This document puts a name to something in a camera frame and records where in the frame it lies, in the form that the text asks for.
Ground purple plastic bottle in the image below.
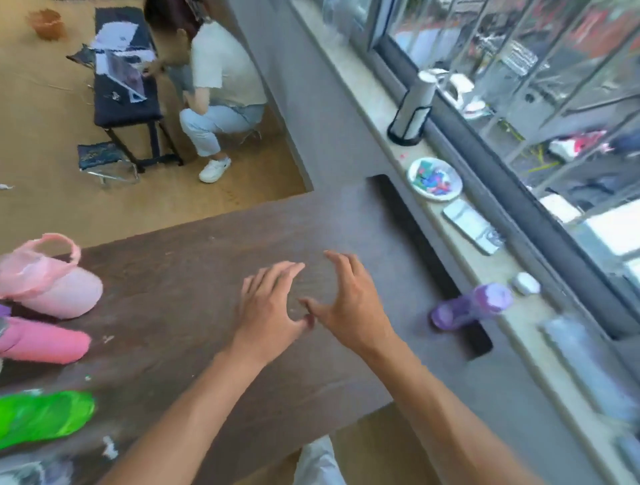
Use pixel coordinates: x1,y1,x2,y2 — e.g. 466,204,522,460
430,283,514,332

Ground light pink plastic bag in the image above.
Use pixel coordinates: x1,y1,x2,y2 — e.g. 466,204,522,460
0,233,104,320

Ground white plate of colourful pieces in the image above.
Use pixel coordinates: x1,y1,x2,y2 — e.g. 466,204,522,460
407,157,464,203

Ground clear plastic bag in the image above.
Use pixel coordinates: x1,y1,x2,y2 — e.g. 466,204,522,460
539,316,640,430

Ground black padded bench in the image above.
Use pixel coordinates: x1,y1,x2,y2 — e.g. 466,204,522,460
93,6,184,174

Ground small white case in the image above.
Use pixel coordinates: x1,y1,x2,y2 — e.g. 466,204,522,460
511,272,542,296

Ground silver foil packet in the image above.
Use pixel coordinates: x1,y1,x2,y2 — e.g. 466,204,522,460
442,198,505,256

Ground orange woven basket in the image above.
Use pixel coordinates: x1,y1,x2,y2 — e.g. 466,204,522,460
27,8,67,42

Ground person's right forearm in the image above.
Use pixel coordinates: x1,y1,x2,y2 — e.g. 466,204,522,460
357,332,543,485

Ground person's white trouser leg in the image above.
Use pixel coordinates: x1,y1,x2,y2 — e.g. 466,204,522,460
293,435,347,485

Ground green plastic bag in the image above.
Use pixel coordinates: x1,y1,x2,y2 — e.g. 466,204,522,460
0,390,96,451

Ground small folding stool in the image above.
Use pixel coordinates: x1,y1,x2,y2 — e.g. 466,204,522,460
77,142,140,187

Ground papers on bench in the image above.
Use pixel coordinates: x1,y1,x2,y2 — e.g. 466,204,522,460
91,21,157,104

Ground deep pink plastic bag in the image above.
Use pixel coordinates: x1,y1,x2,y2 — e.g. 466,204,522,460
0,317,92,365

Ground person's left forearm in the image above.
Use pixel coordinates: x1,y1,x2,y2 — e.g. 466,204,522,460
100,347,266,485

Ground paper roll in black holder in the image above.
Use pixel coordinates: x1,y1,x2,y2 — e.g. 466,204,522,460
387,69,439,147

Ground person's left hand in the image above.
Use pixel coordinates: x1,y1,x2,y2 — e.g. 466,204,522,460
231,261,315,366

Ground person's right hand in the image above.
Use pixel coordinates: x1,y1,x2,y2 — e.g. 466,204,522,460
299,251,397,357

